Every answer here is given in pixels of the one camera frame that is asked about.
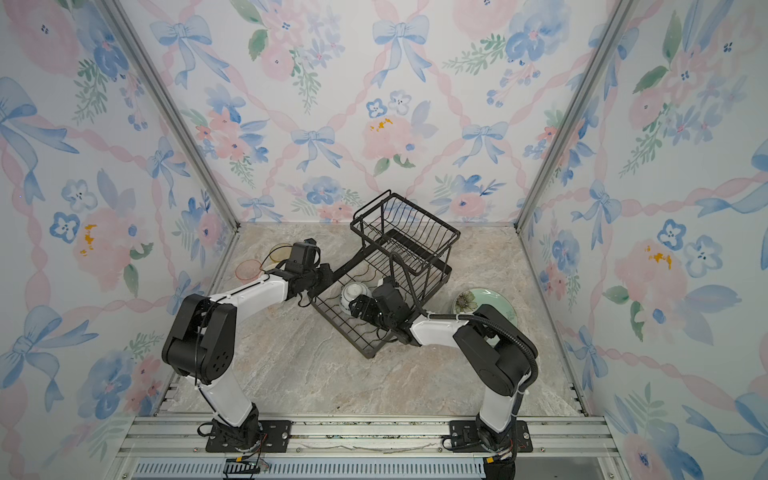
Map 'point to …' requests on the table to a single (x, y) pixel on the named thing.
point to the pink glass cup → (248, 271)
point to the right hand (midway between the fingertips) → (357, 306)
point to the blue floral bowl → (351, 291)
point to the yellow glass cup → (278, 253)
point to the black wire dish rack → (396, 245)
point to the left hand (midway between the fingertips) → (333, 271)
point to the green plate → (470, 299)
